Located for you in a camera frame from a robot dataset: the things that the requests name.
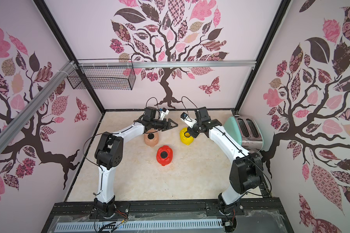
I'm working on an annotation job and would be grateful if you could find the yellow piggy bank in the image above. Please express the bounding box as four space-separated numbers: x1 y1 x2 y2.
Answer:
179 127 194 146

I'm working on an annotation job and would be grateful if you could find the red piggy bank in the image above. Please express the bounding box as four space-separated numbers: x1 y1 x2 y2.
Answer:
156 145 173 166

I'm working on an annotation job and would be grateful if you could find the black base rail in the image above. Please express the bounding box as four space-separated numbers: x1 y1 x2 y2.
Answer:
49 198 285 219

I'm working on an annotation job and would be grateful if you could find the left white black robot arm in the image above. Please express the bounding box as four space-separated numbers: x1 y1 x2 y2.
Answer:
93 107 178 218

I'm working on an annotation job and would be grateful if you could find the black wire basket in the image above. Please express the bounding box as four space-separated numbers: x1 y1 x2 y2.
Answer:
67 58 136 90

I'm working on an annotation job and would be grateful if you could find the aluminium rail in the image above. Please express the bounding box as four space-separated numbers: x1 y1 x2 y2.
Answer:
0 61 75 155
78 60 257 69

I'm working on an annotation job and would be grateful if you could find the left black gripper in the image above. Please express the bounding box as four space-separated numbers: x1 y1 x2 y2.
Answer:
151 118 179 131

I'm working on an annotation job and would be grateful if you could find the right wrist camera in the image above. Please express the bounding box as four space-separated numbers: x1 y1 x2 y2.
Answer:
180 112 197 128

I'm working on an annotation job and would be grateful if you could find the mint green toaster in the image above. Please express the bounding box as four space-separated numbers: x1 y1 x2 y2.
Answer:
223 115 263 152

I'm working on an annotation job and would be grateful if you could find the white cable duct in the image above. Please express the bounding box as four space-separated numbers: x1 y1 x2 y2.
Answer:
53 219 224 233

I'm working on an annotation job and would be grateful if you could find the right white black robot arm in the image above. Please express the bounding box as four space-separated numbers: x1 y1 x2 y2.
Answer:
181 107 266 213

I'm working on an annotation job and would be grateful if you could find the back aluminium rail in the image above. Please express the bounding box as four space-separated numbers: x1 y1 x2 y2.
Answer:
78 60 257 69

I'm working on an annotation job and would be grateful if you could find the left aluminium rail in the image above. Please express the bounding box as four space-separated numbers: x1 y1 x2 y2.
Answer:
0 61 75 155

